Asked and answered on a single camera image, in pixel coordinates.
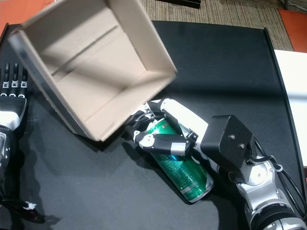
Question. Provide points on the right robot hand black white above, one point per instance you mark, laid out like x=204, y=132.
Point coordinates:
x=177, y=112

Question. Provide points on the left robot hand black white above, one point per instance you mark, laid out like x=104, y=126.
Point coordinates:
x=12, y=107

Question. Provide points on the green beverage can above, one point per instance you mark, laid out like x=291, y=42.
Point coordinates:
x=184, y=175

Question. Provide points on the cardboard box with grey tape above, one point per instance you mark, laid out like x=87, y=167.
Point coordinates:
x=96, y=72

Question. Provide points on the left robot arm dark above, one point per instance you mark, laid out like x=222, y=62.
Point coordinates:
x=4, y=153

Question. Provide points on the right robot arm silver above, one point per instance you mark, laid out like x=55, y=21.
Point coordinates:
x=261, y=191

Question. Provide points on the black flat base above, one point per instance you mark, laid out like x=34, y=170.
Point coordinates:
x=182, y=3

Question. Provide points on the white table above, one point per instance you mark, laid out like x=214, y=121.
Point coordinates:
x=293, y=83

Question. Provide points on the black metal stand leg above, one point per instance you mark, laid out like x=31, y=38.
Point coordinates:
x=286, y=4

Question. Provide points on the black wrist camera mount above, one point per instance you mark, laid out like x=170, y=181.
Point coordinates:
x=225, y=141

